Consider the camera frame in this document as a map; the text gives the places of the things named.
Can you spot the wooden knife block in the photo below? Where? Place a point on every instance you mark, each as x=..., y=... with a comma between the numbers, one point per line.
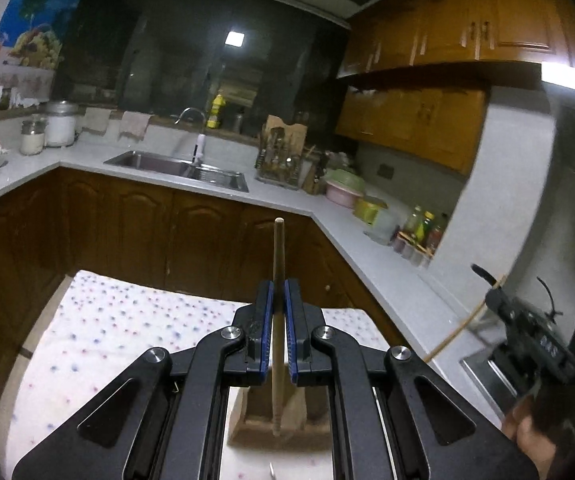
x=313, y=175

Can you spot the yellow container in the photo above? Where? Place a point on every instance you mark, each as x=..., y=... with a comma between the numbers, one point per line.
x=370, y=210

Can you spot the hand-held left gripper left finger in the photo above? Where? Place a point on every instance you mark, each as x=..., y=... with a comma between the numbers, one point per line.
x=267, y=330

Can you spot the short wooden wall cabinets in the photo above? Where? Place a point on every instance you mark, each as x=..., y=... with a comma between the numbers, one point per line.
x=417, y=125

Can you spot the light wooden chopstick holder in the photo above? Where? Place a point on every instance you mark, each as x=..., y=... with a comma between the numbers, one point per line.
x=252, y=425

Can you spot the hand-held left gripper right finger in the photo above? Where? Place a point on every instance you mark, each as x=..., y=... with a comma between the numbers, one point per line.
x=291, y=330

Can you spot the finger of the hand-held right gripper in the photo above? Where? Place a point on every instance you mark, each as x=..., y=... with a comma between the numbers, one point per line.
x=485, y=274

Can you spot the stainless steel sink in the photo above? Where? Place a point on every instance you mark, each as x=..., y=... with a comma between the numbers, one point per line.
x=167, y=165

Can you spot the dark wooden base cabinets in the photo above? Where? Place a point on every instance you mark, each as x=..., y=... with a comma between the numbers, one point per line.
x=142, y=225

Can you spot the sauce bottle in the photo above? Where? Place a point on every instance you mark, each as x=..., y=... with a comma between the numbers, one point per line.
x=412, y=222
x=438, y=235
x=426, y=227

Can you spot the polka dot tablecloth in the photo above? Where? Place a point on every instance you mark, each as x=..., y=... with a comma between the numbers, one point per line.
x=117, y=320

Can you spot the white pot with metal lid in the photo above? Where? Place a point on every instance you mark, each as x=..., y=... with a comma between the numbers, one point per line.
x=60, y=127

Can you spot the wooden cutting board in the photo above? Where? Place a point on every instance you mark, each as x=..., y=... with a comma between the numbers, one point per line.
x=292, y=132

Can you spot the pink basin with green lid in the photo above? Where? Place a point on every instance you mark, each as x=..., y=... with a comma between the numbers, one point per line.
x=343, y=190

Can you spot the thin metal stick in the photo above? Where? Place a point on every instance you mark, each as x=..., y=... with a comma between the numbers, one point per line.
x=271, y=471

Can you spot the beige dish cloth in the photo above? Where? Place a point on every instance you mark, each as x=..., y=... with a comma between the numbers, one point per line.
x=96, y=121
x=133, y=126

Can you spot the person's right hand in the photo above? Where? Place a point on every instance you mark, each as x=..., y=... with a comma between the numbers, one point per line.
x=527, y=440

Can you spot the range hood light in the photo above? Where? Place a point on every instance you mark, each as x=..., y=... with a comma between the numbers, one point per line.
x=567, y=77

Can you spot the chrome faucet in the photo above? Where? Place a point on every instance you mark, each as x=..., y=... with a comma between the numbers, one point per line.
x=198, y=147

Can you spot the dark window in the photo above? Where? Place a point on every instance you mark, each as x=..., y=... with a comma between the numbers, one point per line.
x=167, y=60

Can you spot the glass jar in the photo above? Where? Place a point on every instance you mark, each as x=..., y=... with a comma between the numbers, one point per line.
x=32, y=137

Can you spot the tall wooden wall cabinets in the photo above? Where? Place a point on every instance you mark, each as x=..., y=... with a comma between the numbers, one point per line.
x=457, y=25

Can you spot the wall poster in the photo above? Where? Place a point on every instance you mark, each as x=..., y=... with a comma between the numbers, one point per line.
x=32, y=35

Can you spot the yellow bottle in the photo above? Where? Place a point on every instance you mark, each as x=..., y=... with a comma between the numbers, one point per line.
x=215, y=110

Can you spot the wooden chopstick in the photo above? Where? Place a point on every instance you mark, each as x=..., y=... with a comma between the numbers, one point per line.
x=462, y=327
x=278, y=250

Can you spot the metal dish rack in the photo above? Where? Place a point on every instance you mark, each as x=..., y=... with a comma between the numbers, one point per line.
x=277, y=165

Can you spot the clear plastic container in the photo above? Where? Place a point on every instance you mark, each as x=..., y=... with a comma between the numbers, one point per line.
x=382, y=227

